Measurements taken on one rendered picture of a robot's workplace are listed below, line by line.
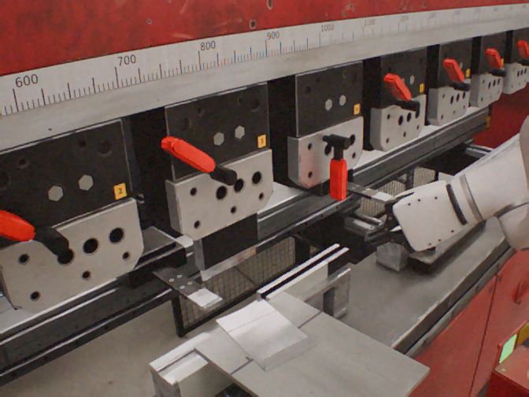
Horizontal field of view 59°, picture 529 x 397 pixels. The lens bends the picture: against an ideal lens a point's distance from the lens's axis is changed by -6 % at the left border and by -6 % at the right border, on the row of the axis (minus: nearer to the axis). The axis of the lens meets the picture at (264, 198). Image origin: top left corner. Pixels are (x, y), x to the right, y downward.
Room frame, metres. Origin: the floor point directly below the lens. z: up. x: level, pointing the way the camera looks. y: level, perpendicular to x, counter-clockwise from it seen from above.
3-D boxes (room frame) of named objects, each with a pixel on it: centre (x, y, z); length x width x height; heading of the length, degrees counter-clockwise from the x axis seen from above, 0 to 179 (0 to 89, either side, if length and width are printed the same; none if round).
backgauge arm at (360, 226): (1.29, -0.13, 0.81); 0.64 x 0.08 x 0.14; 43
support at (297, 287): (0.68, -0.05, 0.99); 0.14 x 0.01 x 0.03; 133
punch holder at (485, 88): (1.13, -0.51, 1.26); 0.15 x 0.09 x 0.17; 133
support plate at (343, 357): (0.49, -0.05, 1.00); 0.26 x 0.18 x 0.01; 43
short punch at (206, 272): (0.60, 0.05, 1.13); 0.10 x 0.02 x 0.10; 133
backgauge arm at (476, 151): (1.80, -0.67, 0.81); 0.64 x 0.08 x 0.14; 43
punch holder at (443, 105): (0.99, -0.37, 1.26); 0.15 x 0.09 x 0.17; 133
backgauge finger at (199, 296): (0.71, 0.17, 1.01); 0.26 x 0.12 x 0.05; 43
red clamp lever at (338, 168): (0.66, -0.10, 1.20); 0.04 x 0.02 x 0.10; 43
